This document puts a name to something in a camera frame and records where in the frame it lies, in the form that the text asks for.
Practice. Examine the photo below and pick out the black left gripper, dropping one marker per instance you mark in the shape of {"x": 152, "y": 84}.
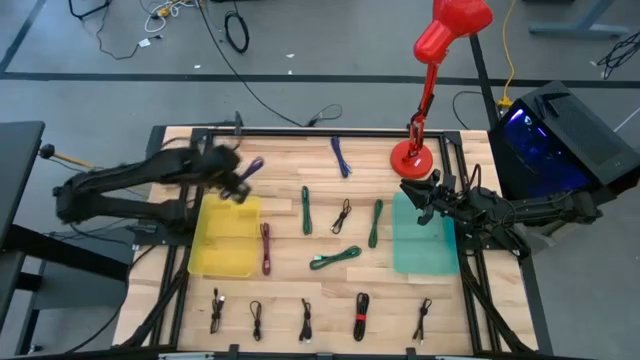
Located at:
{"x": 217, "y": 165}

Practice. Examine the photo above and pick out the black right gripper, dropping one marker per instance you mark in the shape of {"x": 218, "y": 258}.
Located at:
{"x": 455, "y": 197}

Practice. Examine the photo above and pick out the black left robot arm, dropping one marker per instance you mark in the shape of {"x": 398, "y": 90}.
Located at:
{"x": 125, "y": 175}

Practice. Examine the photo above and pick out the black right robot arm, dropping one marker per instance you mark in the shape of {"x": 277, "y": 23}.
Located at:
{"x": 540, "y": 207}

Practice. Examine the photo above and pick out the yellow translucent plastic bin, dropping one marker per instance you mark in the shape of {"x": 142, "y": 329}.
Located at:
{"x": 225, "y": 240}

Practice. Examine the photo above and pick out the teal translucent plastic bin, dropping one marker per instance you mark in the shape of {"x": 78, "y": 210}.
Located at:
{"x": 420, "y": 250}

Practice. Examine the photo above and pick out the black computer tower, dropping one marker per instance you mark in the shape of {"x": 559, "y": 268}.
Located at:
{"x": 590, "y": 135}

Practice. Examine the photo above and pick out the red desk lamp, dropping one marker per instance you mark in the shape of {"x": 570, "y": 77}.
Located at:
{"x": 452, "y": 20}

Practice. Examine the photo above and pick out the wooden stick with black knob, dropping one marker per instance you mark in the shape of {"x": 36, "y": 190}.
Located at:
{"x": 47, "y": 151}

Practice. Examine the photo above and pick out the black desk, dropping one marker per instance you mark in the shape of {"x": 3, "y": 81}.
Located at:
{"x": 17, "y": 165}

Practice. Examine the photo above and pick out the grey desk foot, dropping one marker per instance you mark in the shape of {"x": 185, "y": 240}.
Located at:
{"x": 575, "y": 30}

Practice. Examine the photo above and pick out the black aluminium table frame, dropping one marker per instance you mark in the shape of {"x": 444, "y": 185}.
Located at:
{"x": 325, "y": 133}

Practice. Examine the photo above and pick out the black frame post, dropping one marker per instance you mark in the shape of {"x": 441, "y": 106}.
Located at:
{"x": 482, "y": 80}

